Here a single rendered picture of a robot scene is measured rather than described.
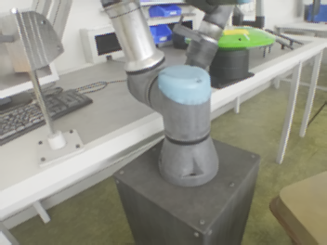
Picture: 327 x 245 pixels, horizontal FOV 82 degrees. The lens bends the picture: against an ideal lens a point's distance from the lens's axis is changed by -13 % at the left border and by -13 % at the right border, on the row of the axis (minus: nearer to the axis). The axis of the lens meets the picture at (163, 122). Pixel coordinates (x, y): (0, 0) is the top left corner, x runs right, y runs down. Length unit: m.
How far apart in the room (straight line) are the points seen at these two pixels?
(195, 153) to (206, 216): 0.11
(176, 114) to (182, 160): 0.09
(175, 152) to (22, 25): 0.35
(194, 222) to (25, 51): 0.40
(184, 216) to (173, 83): 0.22
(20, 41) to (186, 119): 0.31
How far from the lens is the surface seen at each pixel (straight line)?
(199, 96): 0.35
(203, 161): 0.41
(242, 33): 0.70
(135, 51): 0.43
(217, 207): 0.40
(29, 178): 0.46
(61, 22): 0.48
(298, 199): 0.77
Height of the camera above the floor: 1.16
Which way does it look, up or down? 29 degrees down
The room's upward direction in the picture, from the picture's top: 6 degrees counter-clockwise
